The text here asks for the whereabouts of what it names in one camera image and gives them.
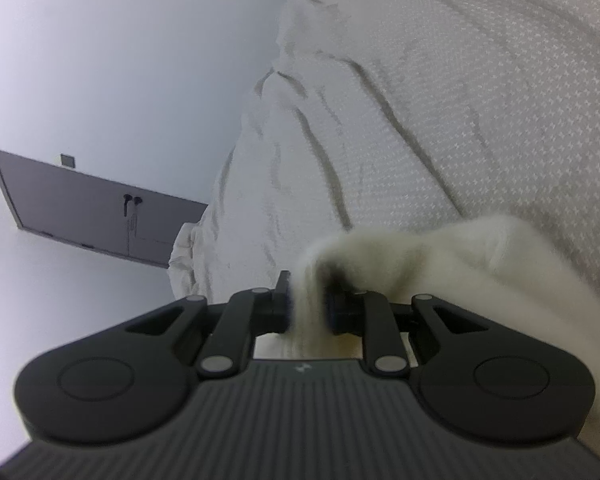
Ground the cream blue striped sweater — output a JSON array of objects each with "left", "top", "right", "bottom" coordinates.
[{"left": 254, "top": 216, "right": 600, "bottom": 456}]

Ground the grey bedroom door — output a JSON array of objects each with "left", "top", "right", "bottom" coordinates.
[{"left": 0, "top": 151, "right": 207, "bottom": 268}]

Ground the grey bed sheet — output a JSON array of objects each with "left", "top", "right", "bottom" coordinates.
[{"left": 168, "top": 0, "right": 600, "bottom": 300}]

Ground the black door handle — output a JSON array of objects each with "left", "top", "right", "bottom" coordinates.
[{"left": 123, "top": 193, "right": 143, "bottom": 218}]

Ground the grey wall switch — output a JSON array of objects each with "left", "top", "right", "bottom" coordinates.
[{"left": 60, "top": 154, "right": 76, "bottom": 169}]

